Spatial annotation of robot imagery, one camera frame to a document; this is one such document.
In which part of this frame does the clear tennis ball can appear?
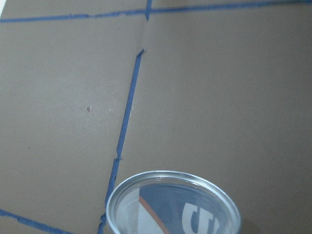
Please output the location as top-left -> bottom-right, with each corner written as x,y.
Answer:
106,171 -> 242,234

